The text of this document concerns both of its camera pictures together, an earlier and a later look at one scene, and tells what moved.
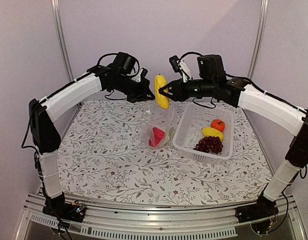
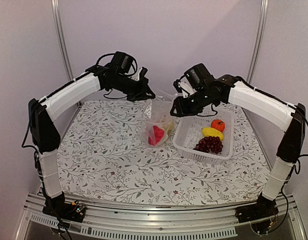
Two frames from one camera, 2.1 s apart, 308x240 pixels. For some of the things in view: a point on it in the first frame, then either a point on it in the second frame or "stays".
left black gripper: (142, 96) stays
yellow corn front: (163, 100) -> (170, 128)
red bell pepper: (158, 136) stays
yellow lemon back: (209, 131) stays
